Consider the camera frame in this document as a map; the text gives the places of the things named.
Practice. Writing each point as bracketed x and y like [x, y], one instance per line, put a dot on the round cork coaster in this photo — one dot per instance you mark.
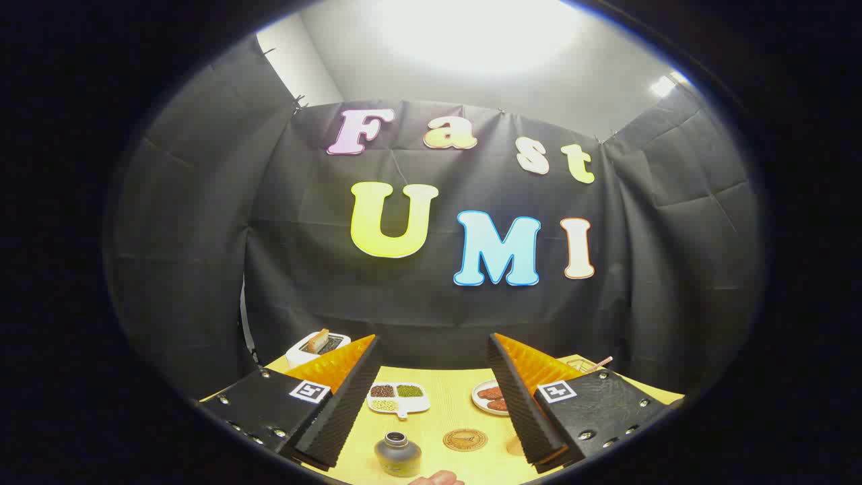
[465, 440]

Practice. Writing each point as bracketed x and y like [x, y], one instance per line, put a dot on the brown sausage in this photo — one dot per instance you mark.
[491, 393]
[498, 405]

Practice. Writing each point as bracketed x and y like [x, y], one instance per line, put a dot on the white oval plate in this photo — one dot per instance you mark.
[479, 401]

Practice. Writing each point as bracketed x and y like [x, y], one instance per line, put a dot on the white toaster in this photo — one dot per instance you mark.
[300, 353]

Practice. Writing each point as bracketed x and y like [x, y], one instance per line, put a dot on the striped straw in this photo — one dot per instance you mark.
[601, 362]

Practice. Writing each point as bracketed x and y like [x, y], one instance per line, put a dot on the white divided dish of beans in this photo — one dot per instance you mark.
[397, 399]

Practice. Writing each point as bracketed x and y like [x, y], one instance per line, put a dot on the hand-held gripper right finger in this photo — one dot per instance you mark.
[522, 404]

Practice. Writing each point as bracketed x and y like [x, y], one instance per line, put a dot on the silver bottle with green label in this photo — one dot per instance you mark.
[397, 459]

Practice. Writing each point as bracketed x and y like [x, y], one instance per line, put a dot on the wooden table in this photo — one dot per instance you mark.
[451, 404]

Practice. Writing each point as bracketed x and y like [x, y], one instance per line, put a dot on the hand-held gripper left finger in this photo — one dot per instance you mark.
[340, 411]

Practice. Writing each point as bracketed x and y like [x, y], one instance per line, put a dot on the toast slice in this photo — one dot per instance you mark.
[318, 340]

